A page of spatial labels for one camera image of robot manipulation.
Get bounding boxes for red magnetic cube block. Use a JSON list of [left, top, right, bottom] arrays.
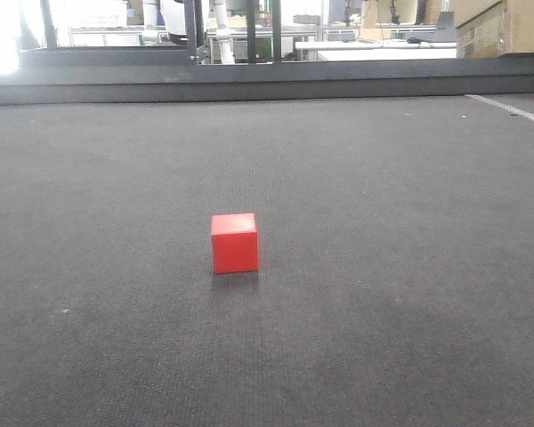
[[211, 213, 260, 274]]

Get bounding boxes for dark grey table mat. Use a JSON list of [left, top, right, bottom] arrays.
[[0, 94, 534, 426]]

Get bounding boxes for white background table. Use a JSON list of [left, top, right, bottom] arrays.
[[295, 40, 457, 62]]

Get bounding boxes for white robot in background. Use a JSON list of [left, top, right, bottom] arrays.
[[142, 0, 235, 65]]

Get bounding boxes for cardboard box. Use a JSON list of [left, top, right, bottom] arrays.
[[450, 0, 534, 59]]

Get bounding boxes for black metal frame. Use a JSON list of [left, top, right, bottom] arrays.
[[20, 1, 534, 82]]

